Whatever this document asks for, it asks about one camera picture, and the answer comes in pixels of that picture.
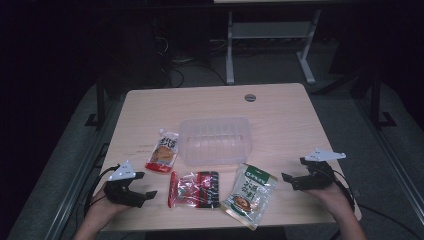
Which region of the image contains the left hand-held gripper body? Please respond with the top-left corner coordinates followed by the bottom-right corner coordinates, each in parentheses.
top-left (103, 160), bottom-right (147, 208)

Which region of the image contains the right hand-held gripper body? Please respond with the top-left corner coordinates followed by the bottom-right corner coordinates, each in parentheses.
top-left (292, 148), bottom-right (347, 192)

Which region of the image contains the orange spouted sauce pouch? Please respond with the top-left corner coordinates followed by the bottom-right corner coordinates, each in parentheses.
top-left (145, 128), bottom-right (180, 174)

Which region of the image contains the red and black snack packet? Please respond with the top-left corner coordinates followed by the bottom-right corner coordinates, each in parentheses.
top-left (167, 170), bottom-right (221, 210)

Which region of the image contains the clear plastic container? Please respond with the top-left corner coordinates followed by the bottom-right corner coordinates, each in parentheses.
top-left (178, 116), bottom-right (253, 167)

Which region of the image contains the person's left hand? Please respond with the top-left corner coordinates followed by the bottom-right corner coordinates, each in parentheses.
top-left (87, 186), bottom-right (134, 224)

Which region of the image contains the person's right hand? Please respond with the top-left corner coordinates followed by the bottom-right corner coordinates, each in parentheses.
top-left (304, 181), bottom-right (353, 218)

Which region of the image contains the green and white snack packet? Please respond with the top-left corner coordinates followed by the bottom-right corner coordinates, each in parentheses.
top-left (220, 163), bottom-right (279, 231)

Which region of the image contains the black metal stand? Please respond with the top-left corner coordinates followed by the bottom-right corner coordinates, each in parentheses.
top-left (84, 71), bottom-right (108, 130)
top-left (369, 66), bottom-right (398, 130)

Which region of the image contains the left hand-held gripper cable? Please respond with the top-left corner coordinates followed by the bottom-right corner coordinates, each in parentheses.
top-left (83, 164), bottom-right (121, 214)

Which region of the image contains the hand-held gripper cable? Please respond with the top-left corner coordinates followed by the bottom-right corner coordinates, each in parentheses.
top-left (333, 169), bottom-right (356, 212)
top-left (83, 164), bottom-right (121, 214)

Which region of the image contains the right hand-held gripper cable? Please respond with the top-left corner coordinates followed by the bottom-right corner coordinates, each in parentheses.
top-left (333, 169), bottom-right (356, 212)

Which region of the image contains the metal floor rail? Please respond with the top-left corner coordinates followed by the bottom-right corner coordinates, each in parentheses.
top-left (43, 96), bottom-right (126, 240)
top-left (353, 96), bottom-right (424, 216)

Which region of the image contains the black floor cable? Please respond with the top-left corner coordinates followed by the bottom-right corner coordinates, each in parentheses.
top-left (358, 203), bottom-right (424, 240)

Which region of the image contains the bundle of background cables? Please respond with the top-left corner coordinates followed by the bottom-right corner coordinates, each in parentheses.
top-left (156, 33), bottom-right (228, 88)

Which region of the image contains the white metal table frame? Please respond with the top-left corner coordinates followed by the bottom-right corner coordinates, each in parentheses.
top-left (225, 9), bottom-right (323, 85)

